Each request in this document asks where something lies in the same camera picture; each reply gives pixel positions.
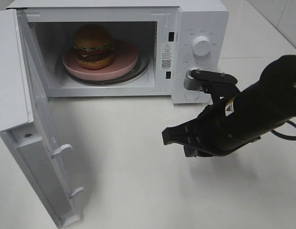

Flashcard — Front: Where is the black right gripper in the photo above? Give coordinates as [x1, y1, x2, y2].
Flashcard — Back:
[162, 97, 236, 157]

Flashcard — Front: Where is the round white door button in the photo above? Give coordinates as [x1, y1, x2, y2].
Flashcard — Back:
[185, 90, 200, 101]

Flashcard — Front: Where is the pink round plate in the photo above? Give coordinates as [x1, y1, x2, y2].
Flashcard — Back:
[63, 39, 139, 82]

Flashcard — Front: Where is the burger with lettuce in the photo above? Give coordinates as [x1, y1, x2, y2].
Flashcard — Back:
[73, 24, 116, 70]

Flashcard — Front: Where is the white microwave door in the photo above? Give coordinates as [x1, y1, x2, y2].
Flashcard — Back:
[0, 9, 83, 229]

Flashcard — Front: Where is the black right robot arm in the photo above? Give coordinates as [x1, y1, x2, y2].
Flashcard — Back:
[162, 55, 296, 157]

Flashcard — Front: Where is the glass microwave turntable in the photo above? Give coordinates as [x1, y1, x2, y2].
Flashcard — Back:
[68, 56, 149, 86]

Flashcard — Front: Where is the upper white power knob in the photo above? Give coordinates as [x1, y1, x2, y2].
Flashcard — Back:
[191, 34, 211, 57]

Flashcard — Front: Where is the white microwave oven body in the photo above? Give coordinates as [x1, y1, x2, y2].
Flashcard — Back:
[4, 0, 229, 104]

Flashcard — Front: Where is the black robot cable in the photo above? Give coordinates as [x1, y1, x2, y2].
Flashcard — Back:
[269, 120, 296, 141]

